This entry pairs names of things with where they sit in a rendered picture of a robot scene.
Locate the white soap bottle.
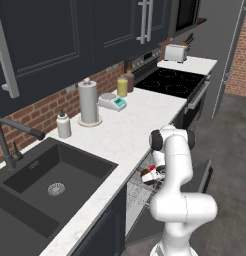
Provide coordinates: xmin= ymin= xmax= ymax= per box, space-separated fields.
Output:
xmin=56 ymin=109 xmax=73 ymax=140

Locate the grey dishwasher rack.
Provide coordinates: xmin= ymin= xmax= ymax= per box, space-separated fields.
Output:
xmin=126 ymin=152 xmax=167 ymax=211

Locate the black sink tap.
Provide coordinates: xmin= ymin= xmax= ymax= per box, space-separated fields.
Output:
xmin=0 ymin=118 xmax=46 ymax=171

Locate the white toaster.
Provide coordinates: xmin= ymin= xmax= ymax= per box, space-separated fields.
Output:
xmin=163 ymin=43 xmax=190 ymax=64

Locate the grey oven door handle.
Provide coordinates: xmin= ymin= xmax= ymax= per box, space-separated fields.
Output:
xmin=187 ymin=81 xmax=211 ymax=110

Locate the yellow bottle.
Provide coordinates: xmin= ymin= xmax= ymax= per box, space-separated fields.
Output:
xmin=116 ymin=65 xmax=129 ymax=98

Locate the wide dark cupboard door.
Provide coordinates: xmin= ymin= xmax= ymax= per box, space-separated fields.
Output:
xmin=0 ymin=0 xmax=95 ymax=118

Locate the black microwave oven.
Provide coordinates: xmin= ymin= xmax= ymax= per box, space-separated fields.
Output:
xmin=167 ymin=0 xmax=202 ymax=38

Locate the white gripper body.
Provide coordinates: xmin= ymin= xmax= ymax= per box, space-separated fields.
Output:
xmin=141 ymin=168 xmax=160 ymax=186

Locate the dark lower cupboard door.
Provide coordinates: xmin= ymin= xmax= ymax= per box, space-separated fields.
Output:
xmin=70 ymin=195 xmax=128 ymax=256

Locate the white and teal kitchen scale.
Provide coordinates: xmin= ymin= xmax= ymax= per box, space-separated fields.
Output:
xmin=97 ymin=92 xmax=128 ymax=113

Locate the long grey cupboard handle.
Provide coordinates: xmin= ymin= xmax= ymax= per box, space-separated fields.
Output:
xmin=0 ymin=9 xmax=21 ymax=100

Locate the grey paper towel holder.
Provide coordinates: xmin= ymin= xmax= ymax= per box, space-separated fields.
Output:
xmin=77 ymin=77 xmax=104 ymax=128

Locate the black hob range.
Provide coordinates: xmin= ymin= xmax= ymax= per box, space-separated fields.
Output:
xmin=124 ymin=47 xmax=211 ymax=132

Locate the grey wall socket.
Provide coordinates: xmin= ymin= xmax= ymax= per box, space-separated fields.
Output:
xmin=65 ymin=84 xmax=77 ymax=95

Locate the black kitchen sink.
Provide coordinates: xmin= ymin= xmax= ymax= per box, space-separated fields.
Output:
xmin=0 ymin=136 xmax=120 ymax=240

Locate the brown knife block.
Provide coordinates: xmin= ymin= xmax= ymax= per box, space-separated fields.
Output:
xmin=181 ymin=32 xmax=196 ymax=48

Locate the grey fridge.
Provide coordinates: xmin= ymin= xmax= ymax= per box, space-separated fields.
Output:
xmin=191 ymin=0 xmax=246 ymax=120

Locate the brown bottle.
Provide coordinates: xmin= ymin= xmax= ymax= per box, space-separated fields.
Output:
xmin=124 ymin=62 xmax=136 ymax=94

